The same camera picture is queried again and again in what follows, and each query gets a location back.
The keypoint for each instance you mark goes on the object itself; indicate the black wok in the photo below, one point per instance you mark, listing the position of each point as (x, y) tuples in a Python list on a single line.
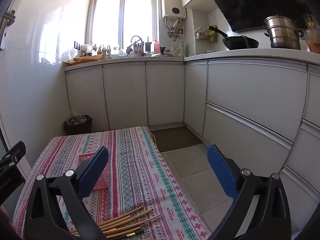
[(240, 43)]

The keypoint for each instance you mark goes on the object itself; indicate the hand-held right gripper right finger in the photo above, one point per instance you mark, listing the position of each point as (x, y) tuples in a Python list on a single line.
[(221, 172)]

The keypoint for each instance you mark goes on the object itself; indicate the white water heater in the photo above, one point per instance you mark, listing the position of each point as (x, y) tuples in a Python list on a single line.
[(173, 3)]

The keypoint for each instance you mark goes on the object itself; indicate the black knife block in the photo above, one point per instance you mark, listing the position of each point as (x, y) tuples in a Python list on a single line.
[(148, 47)]

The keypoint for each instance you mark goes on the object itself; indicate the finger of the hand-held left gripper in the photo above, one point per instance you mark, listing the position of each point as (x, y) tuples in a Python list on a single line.
[(16, 152)]

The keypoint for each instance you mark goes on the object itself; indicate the yellow packet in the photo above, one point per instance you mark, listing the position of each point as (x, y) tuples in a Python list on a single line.
[(213, 35)]

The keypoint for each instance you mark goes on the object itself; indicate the pink bottle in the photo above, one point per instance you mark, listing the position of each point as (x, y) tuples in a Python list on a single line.
[(156, 46)]

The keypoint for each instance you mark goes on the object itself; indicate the pink perforated plastic basket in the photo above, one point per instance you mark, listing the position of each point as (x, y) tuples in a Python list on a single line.
[(102, 180)]

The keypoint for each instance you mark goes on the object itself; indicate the glass jar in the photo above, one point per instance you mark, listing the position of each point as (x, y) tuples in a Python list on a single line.
[(313, 41)]

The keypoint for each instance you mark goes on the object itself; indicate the wall utensil rack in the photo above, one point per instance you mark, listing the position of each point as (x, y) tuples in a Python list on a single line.
[(200, 35)]

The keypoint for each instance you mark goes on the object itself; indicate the yellow cloth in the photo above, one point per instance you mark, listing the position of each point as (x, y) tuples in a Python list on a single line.
[(85, 59)]

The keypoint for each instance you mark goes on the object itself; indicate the metal sink faucet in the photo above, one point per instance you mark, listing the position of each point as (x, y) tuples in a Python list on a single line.
[(136, 38)]

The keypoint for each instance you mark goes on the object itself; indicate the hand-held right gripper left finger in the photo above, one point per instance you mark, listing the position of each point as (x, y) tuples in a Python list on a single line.
[(93, 172)]

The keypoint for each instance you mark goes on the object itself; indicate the pile of wooden chopsticks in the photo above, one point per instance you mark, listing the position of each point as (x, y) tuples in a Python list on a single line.
[(117, 227)]

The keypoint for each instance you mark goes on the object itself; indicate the patterned striped tablecloth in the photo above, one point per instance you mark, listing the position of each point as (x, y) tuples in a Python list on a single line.
[(140, 170)]

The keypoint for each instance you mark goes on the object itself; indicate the black trash bin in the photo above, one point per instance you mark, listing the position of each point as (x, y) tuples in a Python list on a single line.
[(78, 126)]

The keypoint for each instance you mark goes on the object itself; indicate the dark brown floor mat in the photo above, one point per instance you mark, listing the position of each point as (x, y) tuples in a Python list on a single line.
[(175, 138)]

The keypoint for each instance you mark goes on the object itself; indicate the kitchen window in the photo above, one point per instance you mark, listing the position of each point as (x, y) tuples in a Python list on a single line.
[(125, 17)]

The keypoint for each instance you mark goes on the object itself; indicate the stainless steel steamer pot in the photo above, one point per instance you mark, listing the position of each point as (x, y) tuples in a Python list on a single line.
[(283, 32)]

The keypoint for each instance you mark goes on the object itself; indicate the black range hood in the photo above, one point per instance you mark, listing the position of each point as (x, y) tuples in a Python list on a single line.
[(257, 2)]

